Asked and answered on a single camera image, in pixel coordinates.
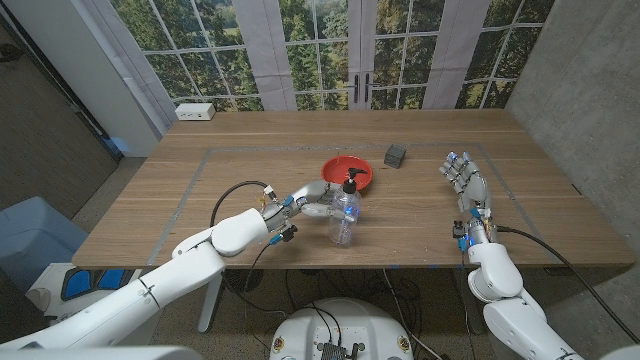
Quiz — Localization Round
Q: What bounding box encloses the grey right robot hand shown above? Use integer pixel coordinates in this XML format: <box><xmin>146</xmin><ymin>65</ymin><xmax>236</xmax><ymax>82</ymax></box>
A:
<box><xmin>438</xmin><ymin>151</ymin><xmax>491</xmax><ymax>214</ymax></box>

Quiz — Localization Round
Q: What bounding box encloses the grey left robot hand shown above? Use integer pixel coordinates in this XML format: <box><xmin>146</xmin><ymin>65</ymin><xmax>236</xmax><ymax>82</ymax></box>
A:
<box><xmin>285</xmin><ymin>179</ymin><xmax>359</xmax><ymax>223</ymax></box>

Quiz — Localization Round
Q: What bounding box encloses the clear dispenser bottle black pump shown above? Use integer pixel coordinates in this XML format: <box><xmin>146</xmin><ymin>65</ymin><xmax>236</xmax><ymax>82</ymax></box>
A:
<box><xmin>327</xmin><ymin>167</ymin><xmax>369</xmax><ymax>247</ymax></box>

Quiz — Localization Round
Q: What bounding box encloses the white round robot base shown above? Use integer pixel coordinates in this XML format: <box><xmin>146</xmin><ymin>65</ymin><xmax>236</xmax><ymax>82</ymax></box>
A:
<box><xmin>269</xmin><ymin>298</ymin><xmax>414</xmax><ymax>360</ymax></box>

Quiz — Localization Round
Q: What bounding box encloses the red bowl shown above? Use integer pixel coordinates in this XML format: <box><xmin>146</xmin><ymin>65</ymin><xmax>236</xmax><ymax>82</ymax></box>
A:
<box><xmin>320</xmin><ymin>154</ymin><xmax>374</xmax><ymax>192</ymax></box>

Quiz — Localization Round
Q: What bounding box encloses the dark grey block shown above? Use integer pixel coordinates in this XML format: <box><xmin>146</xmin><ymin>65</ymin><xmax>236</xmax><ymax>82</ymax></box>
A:
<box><xmin>383</xmin><ymin>144</ymin><xmax>407</xmax><ymax>170</ymax></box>

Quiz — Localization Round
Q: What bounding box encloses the printed window forest backdrop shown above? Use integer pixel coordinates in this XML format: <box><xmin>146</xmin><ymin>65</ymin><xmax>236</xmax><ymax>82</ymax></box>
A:
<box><xmin>82</xmin><ymin>0</ymin><xmax>556</xmax><ymax>112</ymax></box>

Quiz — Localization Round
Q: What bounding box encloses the white power strip box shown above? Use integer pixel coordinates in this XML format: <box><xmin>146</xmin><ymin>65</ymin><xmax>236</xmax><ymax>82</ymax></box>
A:
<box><xmin>174</xmin><ymin>102</ymin><xmax>217</xmax><ymax>122</ymax></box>

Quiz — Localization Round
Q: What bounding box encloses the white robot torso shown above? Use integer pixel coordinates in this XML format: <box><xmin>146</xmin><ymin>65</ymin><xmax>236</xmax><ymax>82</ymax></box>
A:
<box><xmin>0</xmin><ymin>343</ymin><xmax>640</xmax><ymax>360</ymax></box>

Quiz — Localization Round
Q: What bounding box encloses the dark brown door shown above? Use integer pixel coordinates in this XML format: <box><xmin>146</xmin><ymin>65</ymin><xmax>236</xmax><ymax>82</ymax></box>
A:
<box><xmin>0</xmin><ymin>19</ymin><xmax>124</xmax><ymax>214</ymax></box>

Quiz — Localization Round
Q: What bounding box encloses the white box with blue panels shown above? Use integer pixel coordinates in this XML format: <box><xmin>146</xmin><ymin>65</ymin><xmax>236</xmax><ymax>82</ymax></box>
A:
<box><xmin>24</xmin><ymin>262</ymin><xmax>174</xmax><ymax>346</ymax></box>

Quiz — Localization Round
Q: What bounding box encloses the pale blue plastic bin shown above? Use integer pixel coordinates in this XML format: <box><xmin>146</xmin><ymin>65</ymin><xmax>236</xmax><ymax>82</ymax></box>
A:
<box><xmin>0</xmin><ymin>195</ymin><xmax>90</xmax><ymax>294</ymax></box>

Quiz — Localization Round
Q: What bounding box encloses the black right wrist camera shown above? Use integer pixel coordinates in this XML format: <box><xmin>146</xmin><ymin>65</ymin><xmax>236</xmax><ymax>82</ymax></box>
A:
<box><xmin>452</xmin><ymin>219</ymin><xmax>471</xmax><ymax>251</ymax></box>

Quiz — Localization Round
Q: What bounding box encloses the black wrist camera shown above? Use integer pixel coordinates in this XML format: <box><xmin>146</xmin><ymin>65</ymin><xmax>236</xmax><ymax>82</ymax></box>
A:
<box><xmin>452</xmin><ymin>219</ymin><xmax>471</xmax><ymax>251</ymax></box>
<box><xmin>269</xmin><ymin>224</ymin><xmax>299</xmax><ymax>246</ymax></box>

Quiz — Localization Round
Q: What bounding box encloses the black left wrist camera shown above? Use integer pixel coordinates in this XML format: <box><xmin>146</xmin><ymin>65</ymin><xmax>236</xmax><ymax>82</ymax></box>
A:
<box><xmin>269</xmin><ymin>224</ymin><xmax>299</xmax><ymax>246</ymax></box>

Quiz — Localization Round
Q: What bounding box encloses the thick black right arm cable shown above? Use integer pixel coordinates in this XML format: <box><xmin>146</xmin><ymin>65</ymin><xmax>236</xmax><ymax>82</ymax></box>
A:
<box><xmin>494</xmin><ymin>224</ymin><xmax>640</xmax><ymax>345</ymax></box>

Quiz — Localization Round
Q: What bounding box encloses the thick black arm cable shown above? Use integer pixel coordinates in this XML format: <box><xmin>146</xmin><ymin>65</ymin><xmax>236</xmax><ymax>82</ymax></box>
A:
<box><xmin>209</xmin><ymin>179</ymin><xmax>289</xmax><ymax>321</ymax></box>
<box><xmin>494</xmin><ymin>224</ymin><xmax>640</xmax><ymax>345</ymax></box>

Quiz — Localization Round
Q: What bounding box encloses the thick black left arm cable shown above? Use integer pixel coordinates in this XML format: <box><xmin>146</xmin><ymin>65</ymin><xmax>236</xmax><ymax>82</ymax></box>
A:
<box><xmin>209</xmin><ymin>179</ymin><xmax>289</xmax><ymax>321</ymax></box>

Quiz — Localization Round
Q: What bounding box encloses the thin black left wrist cable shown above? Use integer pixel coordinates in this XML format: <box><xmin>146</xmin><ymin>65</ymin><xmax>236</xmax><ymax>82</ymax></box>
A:
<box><xmin>242</xmin><ymin>243</ymin><xmax>274</xmax><ymax>324</ymax></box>

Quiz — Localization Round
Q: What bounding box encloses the grey floor cable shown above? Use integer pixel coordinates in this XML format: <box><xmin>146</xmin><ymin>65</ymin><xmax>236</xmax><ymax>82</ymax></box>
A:
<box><xmin>381</xmin><ymin>268</ymin><xmax>445</xmax><ymax>360</ymax></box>

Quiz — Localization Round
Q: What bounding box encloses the black door handle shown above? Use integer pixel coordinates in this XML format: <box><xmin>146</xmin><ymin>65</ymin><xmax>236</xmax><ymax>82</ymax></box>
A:
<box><xmin>0</xmin><ymin>43</ymin><xmax>24</xmax><ymax>64</ymax></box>

